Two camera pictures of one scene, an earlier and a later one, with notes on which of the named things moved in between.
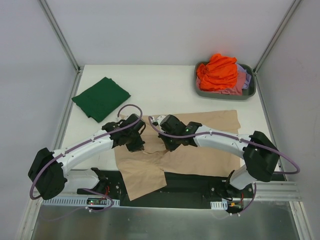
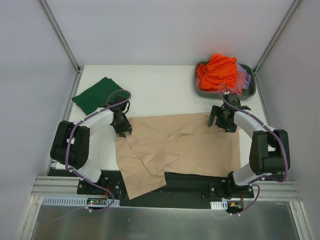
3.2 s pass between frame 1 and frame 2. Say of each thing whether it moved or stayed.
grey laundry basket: stayed
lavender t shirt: stayed
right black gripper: moved
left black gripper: moved
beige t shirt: stayed
